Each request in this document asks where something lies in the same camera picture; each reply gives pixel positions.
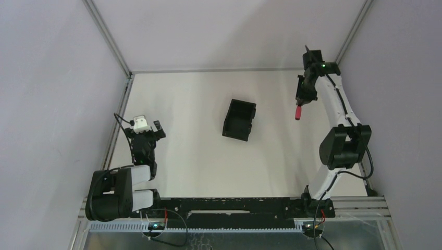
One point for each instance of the black plastic bin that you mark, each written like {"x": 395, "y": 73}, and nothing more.
{"x": 238, "y": 122}

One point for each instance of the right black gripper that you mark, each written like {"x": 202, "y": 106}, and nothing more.
{"x": 303, "y": 98}

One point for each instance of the controller board with wires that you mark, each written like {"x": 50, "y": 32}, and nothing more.
{"x": 155, "y": 229}
{"x": 314, "y": 231}

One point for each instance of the right controller board with wires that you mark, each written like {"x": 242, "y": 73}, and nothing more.
{"x": 314, "y": 231}

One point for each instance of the red handled screwdriver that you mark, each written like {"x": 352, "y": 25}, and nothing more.
{"x": 298, "y": 112}

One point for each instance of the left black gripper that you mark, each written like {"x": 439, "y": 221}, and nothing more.
{"x": 148, "y": 134}

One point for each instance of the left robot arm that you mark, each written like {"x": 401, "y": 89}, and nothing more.
{"x": 112, "y": 194}

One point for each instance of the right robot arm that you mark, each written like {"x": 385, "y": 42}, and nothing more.
{"x": 347, "y": 141}

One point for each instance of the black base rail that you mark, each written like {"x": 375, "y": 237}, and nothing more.
{"x": 243, "y": 213}

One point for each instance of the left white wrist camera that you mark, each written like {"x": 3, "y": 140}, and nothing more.
{"x": 140, "y": 124}

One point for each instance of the left controller board with wires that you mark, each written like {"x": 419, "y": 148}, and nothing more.
{"x": 155, "y": 229}

